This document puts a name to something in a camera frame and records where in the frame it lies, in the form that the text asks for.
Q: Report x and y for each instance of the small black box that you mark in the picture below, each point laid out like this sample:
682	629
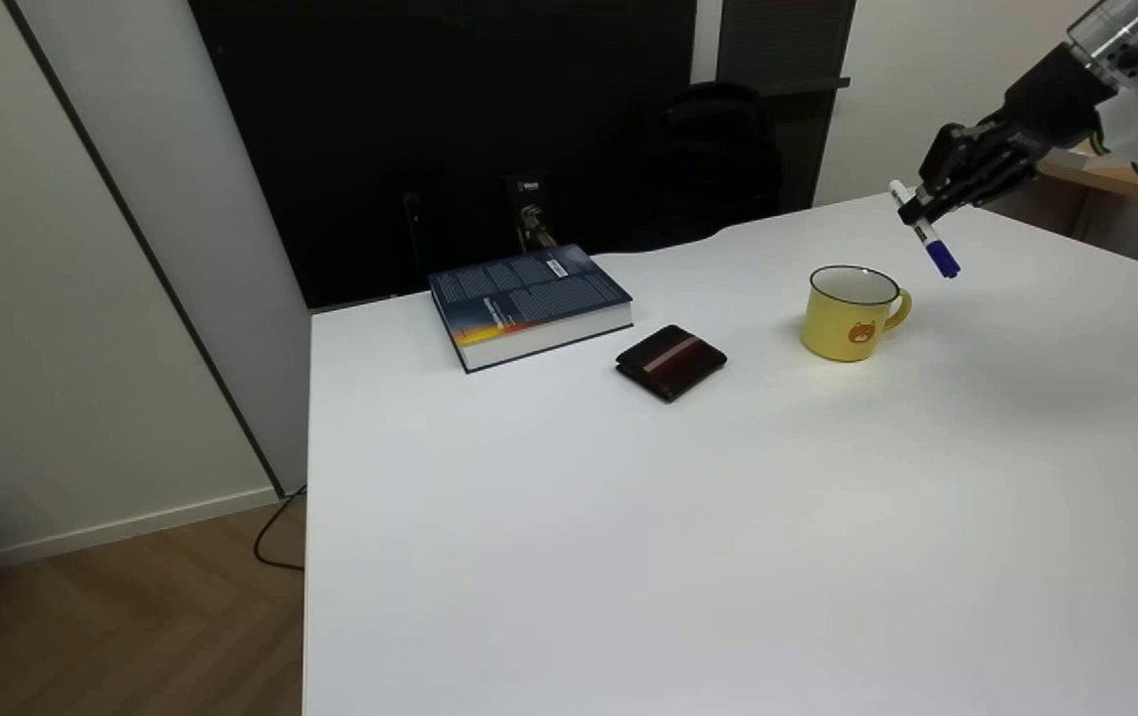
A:
668	365

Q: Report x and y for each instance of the black office chair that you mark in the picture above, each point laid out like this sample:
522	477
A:
715	159

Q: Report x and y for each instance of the small black camera stand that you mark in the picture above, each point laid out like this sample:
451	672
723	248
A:
532	211

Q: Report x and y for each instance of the white partition panel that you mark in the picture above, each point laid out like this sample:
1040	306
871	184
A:
172	199

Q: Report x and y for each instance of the yellow enamel cup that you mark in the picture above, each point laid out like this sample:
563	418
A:
846	320

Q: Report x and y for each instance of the white marker with blue cap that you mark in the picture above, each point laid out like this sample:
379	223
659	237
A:
936	245

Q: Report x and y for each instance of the thick blue hardcover book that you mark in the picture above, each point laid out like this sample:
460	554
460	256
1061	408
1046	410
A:
532	305

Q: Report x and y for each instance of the wooden side shelf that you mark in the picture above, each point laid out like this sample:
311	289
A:
1086	171

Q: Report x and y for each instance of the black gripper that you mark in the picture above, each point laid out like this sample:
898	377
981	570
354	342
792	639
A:
1050	99

